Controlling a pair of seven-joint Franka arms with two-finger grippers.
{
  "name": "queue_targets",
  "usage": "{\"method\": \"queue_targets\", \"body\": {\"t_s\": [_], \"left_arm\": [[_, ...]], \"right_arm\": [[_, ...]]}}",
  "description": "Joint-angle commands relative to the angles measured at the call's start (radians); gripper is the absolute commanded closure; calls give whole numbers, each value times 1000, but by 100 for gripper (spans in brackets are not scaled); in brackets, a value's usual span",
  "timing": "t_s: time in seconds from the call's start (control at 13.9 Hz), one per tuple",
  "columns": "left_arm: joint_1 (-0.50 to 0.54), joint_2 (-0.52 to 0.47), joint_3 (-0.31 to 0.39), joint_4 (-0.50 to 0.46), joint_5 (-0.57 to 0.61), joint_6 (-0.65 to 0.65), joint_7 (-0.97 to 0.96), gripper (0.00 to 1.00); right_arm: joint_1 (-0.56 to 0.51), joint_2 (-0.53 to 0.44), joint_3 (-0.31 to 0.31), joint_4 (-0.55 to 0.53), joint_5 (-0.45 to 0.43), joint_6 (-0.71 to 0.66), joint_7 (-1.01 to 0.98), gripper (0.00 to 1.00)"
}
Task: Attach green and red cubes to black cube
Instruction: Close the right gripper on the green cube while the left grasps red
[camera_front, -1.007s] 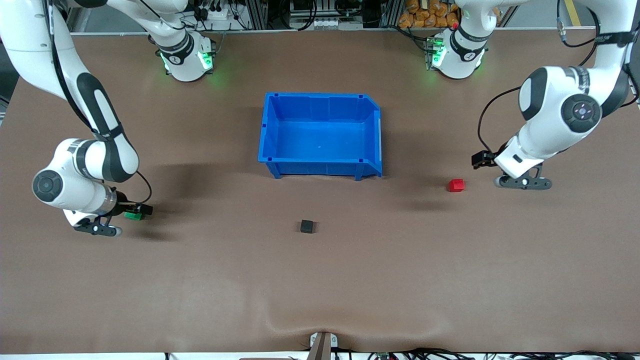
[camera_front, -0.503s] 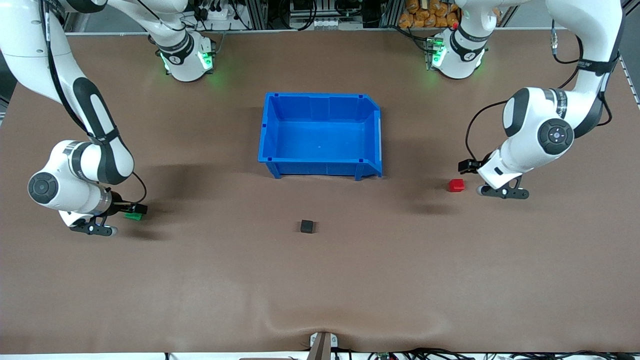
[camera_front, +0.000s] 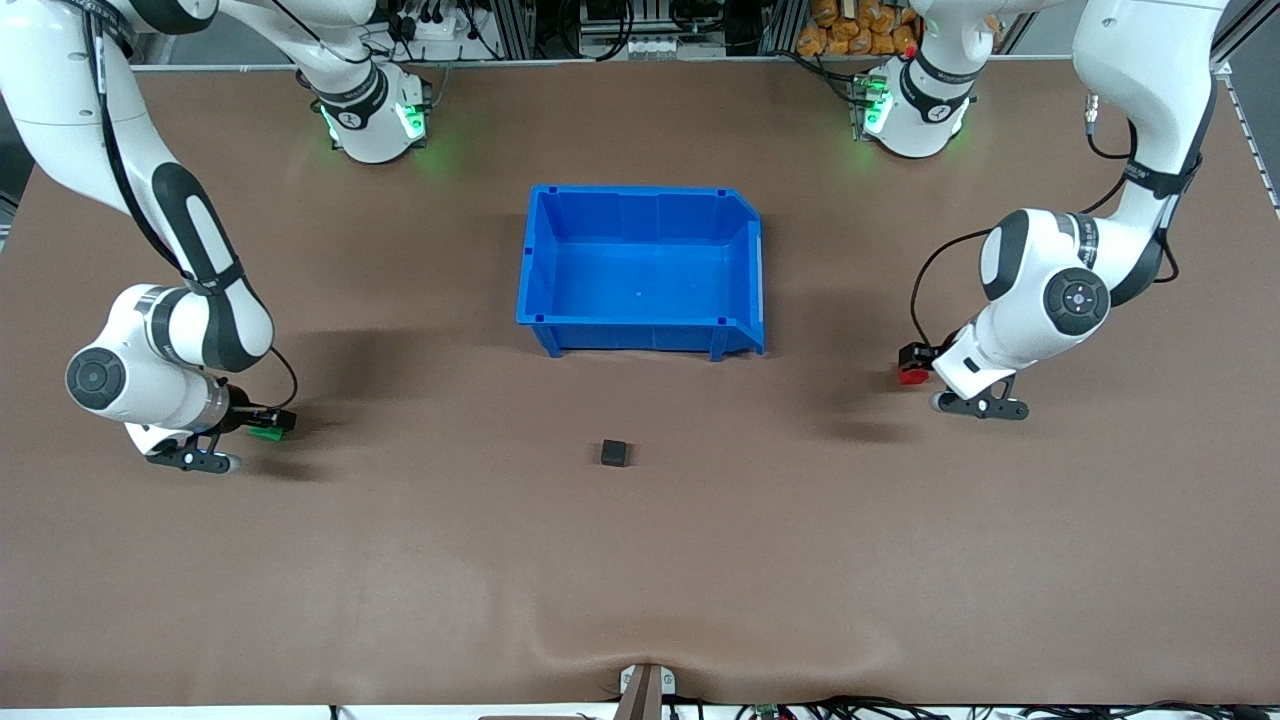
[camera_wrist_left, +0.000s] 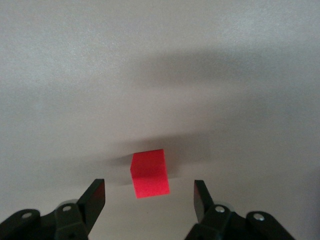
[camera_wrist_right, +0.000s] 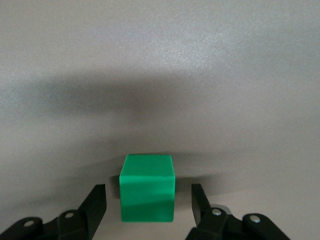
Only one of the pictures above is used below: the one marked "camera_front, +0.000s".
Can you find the brown table mat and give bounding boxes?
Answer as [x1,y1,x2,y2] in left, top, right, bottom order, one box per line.
[0,55,1280,709]

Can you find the blue plastic storage bin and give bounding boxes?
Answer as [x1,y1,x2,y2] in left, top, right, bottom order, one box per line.
[515,184,767,362]

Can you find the orange snack bags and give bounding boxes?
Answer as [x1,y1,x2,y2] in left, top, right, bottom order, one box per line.
[796,0,921,58]

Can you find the control cabinet with wiring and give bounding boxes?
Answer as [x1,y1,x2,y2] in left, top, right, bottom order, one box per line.
[480,0,801,63]

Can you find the white power strip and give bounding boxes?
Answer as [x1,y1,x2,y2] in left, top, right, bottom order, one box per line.
[385,0,476,49]

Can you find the metal table clamp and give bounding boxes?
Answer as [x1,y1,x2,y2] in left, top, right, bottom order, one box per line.
[617,662,677,720]

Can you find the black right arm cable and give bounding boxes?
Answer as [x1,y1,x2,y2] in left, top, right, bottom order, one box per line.
[85,0,301,413]

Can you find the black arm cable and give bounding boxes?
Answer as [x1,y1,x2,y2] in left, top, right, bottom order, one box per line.
[85,0,301,413]
[908,92,1183,351]

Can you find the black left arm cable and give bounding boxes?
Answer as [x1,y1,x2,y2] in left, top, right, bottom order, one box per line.
[908,92,1183,351]

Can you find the aluminium frame profile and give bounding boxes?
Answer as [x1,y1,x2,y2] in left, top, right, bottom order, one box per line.
[1212,0,1280,211]

